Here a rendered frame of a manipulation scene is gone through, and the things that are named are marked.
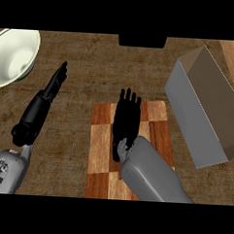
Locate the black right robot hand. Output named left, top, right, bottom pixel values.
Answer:
left=110, top=86, right=143, bottom=164

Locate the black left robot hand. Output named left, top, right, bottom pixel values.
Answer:
left=10, top=58, right=69, bottom=150

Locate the checkered wooden cutting board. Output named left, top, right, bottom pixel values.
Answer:
left=84, top=96, right=179, bottom=204

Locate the grey cardboard box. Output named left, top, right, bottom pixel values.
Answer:
left=159, top=43, right=234, bottom=172

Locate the white bowl with green rim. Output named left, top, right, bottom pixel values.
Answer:
left=0, top=27, right=42, bottom=92

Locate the black appliance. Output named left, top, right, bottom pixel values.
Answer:
left=117, top=33, right=168, bottom=50

